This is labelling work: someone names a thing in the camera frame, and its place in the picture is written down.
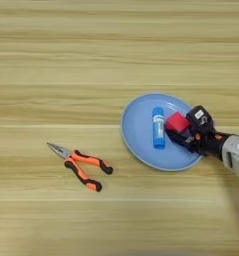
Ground orange black needle-nose pliers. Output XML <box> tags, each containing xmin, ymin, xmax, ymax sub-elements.
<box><xmin>45</xmin><ymin>141</ymin><xmax>115</xmax><ymax>193</ymax></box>

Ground round blue plate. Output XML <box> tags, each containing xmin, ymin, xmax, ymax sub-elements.
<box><xmin>120</xmin><ymin>92</ymin><xmax>204</xmax><ymax>173</ymax></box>

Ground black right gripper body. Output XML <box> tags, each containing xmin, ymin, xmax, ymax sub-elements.
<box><xmin>189</xmin><ymin>128</ymin><xmax>229</xmax><ymax>158</ymax></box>

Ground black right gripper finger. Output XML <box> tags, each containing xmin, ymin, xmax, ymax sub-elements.
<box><xmin>165</xmin><ymin>129</ymin><xmax>196</xmax><ymax>152</ymax></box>

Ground red cube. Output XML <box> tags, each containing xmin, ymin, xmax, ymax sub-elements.
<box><xmin>163</xmin><ymin>111</ymin><xmax>191</xmax><ymax>135</ymax></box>

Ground blue glue stick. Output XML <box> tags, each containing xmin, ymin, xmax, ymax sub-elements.
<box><xmin>151</xmin><ymin>106</ymin><xmax>167</xmax><ymax>150</ymax></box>

